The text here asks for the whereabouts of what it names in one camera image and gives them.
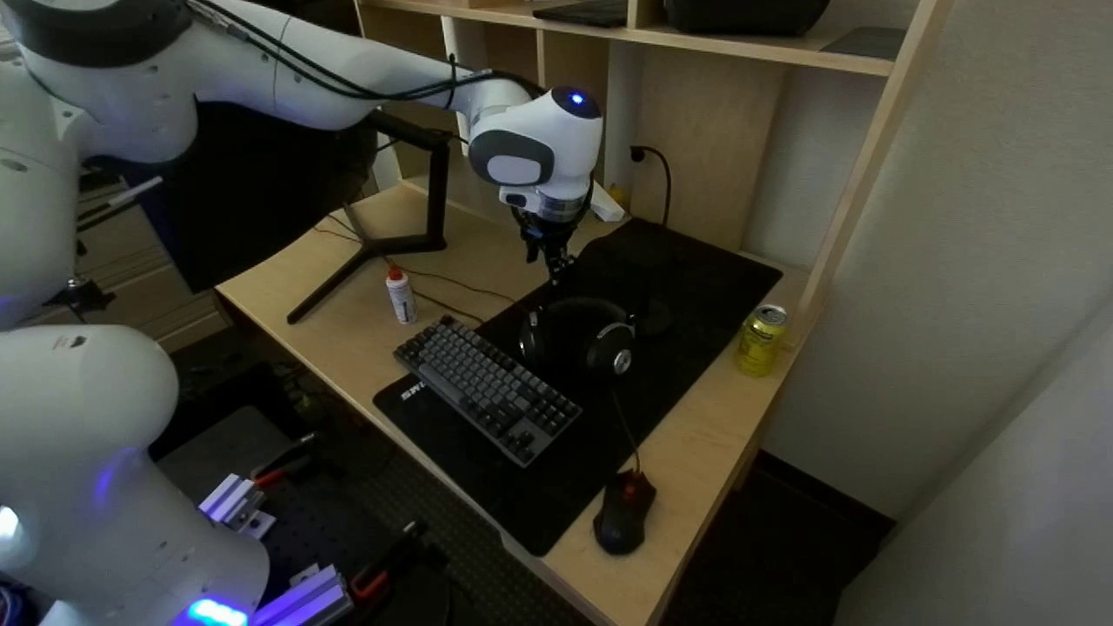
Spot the small white bottle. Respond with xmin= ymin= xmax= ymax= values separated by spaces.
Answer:
xmin=386 ymin=262 xmax=419 ymax=322

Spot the black box on shelf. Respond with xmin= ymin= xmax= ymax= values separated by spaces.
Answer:
xmin=660 ymin=0 xmax=830 ymax=35

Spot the wooden shelf unit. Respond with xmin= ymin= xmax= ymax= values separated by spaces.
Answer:
xmin=353 ymin=0 xmax=950 ymax=308

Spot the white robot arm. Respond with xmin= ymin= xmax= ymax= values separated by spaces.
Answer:
xmin=0 ymin=0 xmax=602 ymax=626

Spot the black headset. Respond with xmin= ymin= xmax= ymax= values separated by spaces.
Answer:
xmin=514 ymin=295 xmax=637 ymax=380

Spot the black computer monitor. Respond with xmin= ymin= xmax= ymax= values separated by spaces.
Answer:
xmin=119 ymin=104 xmax=374 ymax=293

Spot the black desk mat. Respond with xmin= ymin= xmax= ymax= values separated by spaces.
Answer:
xmin=374 ymin=220 xmax=783 ymax=557

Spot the black gooseneck microphone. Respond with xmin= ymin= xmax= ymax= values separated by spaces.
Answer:
xmin=622 ymin=144 xmax=681 ymax=341

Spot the white purple device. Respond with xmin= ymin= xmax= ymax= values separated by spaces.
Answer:
xmin=199 ymin=474 xmax=274 ymax=540
xmin=250 ymin=566 xmax=353 ymax=626

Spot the yellow drink can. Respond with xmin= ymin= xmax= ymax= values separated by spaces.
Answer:
xmin=739 ymin=302 xmax=790 ymax=375

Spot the wooden desk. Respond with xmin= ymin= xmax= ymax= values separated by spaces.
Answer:
xmin=221 ymin=182 xmax=799 ymax=626

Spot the white purple device front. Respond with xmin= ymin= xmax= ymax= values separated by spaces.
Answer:
xmin=250 ymin=566 xmax=353 ymax=626

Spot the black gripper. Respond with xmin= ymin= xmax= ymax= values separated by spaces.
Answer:
xmin=514 ymin=207 xmax=580 ymax=273

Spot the black red computer mouse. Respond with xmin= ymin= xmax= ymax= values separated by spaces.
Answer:
xmin=590 ymin=469 xmax=658 ymax=557

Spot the grey mechanical keyboard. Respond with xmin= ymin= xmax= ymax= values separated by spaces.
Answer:
xmin=392 ymin=317 xmax=580 ymax=466

